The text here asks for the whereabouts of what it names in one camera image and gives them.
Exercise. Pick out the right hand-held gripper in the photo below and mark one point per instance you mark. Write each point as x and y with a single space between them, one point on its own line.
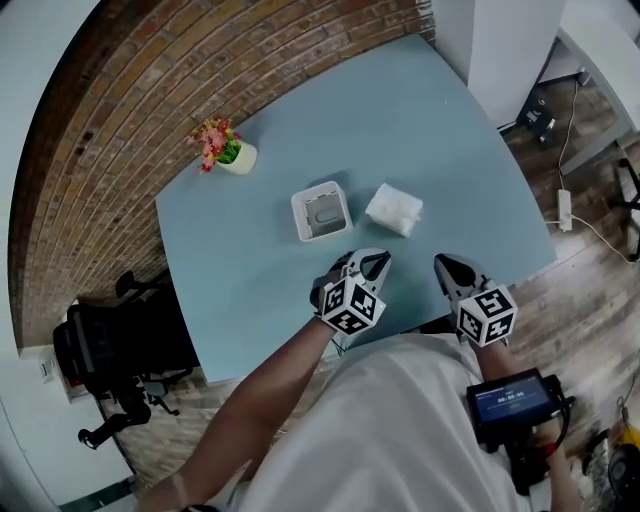
487 315

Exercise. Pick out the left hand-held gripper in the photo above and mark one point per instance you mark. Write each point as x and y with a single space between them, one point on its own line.
350 307

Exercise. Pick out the white cloth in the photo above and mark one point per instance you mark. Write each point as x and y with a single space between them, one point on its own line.
395 210

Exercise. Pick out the white square container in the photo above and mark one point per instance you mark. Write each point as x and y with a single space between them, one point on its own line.
322 215

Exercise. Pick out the person's right forearm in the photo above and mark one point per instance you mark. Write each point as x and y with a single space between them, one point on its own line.
497 362

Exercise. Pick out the person's left forearm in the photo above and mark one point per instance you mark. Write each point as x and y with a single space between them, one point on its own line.
260 395

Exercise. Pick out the white power strip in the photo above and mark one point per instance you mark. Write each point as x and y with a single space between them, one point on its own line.
565 210

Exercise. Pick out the black wrist-mounted display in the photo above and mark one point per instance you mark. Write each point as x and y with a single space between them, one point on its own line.
512 402

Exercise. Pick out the person's white shirt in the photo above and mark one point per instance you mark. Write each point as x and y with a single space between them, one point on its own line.
390 440

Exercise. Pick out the flowers in cream pot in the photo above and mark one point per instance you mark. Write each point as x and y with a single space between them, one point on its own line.
235 155

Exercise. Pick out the white desk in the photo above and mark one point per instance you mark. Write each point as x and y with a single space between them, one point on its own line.
605 100

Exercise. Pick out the black round device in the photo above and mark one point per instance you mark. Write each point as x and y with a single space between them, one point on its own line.
625 470

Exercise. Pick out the black padded office chair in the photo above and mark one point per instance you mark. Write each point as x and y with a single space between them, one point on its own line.
120 345

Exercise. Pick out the white wall socket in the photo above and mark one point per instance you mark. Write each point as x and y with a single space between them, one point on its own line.
46 371

